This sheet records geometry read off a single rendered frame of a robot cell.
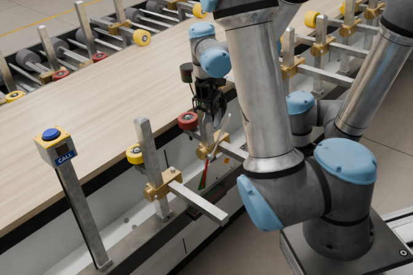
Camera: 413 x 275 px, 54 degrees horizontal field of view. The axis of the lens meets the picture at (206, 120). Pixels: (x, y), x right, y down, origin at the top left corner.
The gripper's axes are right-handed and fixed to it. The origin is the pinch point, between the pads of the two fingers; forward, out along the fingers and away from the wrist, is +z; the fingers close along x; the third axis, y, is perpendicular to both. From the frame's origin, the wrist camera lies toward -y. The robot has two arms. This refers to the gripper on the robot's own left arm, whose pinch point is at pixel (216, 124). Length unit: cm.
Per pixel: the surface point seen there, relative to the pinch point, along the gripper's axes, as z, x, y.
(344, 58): 21, 28, -97
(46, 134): -22, -24, 44
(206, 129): 5.7, -5.6, -3.1
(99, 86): 11, -71, -26
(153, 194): 15.9, -14.4, 22.2
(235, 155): 15.6, 4.5, -3.8
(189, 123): 10.4, -16.5, -10.7
